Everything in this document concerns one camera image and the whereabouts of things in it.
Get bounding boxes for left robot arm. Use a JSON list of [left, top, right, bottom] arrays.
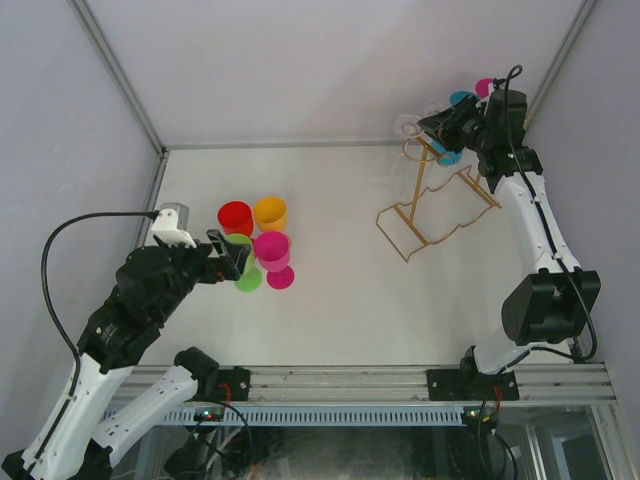
[[2, 229, 252, 479]]

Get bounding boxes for slotted grey cable duct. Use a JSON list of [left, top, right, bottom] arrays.
[[154, 405, 465, 427]]

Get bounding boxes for magenta wine glass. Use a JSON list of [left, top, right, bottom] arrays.
[[253, 231, 295, 290], [475, 78, 495, 100]]

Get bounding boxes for yellow wine glass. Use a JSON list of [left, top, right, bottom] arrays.
[[252, 196, 291, 247]]

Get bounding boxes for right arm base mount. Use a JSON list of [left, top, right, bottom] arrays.
[[426, 368, 520, 401]]

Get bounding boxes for clear wine glass front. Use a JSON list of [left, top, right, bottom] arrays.
[[389, 114, 423, 202]]

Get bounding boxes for magenta wine glass rear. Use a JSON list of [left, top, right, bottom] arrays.
[[475, 78, 495, 100]]

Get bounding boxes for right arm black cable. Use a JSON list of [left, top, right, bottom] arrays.
[[492, 64, 599, 362]]

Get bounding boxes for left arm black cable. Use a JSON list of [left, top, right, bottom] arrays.
[[40, 210, 159, 396]]

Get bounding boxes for red wine glass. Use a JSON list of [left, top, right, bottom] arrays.
[[217, 201, 254, 237]]

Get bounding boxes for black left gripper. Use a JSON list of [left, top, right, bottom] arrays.
[[153, 227, 251, 321]]

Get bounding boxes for green wine glass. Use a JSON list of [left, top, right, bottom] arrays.
[[227, 233, 262, 293]]

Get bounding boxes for magenta wine glass front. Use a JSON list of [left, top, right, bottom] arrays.
[[253, 231, 295, 290]]

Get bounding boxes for clear wine glass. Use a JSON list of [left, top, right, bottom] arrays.
[[389, 114, 423, 202], [422, 102, 448, 117]]

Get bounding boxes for gold wire glass rack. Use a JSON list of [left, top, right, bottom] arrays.
[[375, 136, 501, 262]]

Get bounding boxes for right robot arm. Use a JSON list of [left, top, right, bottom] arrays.
[[418, 88, 601, 399]]

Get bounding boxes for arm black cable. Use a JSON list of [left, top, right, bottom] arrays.
[[40, 210, 159, 396], [492, 64, 599, 362]]

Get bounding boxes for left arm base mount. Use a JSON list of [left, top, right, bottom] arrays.
[[193, 366, 251, 403]]

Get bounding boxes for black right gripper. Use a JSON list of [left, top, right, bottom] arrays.
[[418, 95, 493, 155]]

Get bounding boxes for blue wine glass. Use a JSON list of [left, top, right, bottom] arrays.
[[431, 90, 472, 167]]

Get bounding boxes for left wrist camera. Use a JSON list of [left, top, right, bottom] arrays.
[[150, 202, 196, 248]]

